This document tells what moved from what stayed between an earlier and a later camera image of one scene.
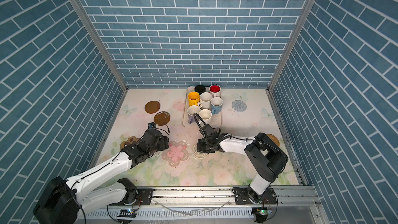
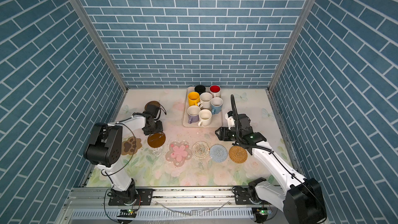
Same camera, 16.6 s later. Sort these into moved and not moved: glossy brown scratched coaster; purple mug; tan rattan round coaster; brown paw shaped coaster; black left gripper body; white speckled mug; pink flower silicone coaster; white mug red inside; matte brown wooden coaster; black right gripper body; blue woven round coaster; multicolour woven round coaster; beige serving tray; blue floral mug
Moved: tan rattan round coaster; glossy brown scratched coaster; black right gripper body; black left gripper body; blue woven round coaster
Not moved: blue floral mug; brown paw shaped coaster; white mug red inside; matte brown wooden coaster; pink flower silicone coaster; beige serving tray; white speckled mug; purple mug; multicolour woven round coaster
